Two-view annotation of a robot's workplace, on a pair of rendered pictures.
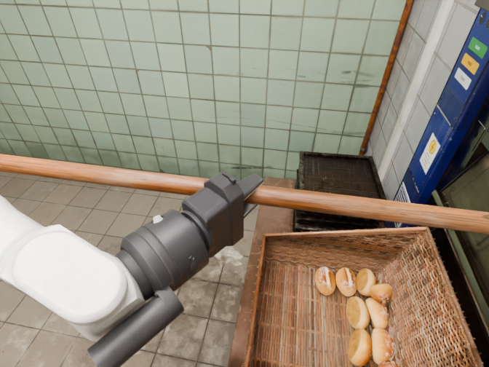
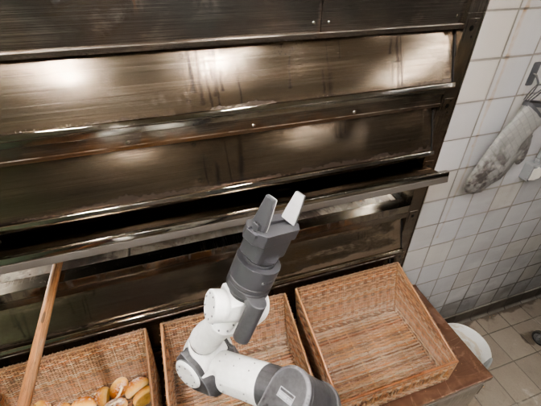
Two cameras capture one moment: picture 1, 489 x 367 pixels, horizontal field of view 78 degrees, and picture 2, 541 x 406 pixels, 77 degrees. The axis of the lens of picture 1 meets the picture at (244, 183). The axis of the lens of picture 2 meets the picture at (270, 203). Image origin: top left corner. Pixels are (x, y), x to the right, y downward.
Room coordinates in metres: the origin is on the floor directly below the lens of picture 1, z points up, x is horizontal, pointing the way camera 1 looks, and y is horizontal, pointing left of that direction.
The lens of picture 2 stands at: (-0.03, 0.53, 2.09)
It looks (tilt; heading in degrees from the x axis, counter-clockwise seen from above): 36 degrees down; 242
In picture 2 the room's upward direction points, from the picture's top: straight up
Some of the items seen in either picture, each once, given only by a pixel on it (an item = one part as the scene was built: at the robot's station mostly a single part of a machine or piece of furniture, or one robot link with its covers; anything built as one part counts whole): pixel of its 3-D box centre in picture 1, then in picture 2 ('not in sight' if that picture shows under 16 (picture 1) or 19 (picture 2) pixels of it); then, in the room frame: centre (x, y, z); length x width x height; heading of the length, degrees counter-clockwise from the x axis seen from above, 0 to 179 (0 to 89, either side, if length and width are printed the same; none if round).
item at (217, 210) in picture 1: (196, 229); not in sight; (0.26, 0.06, 1.19); 0.12 x 0.10 x 0.13; 136
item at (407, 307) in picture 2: not in sight; (369, 333); (-0.84, -0.04, 0.72); 0.56 x 0.49 x 0.28; 169
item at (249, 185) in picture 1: (244, 185); not in sight; (0.33, 0.00, 1.22); 0.06 x 0.03 x 0.02; 136
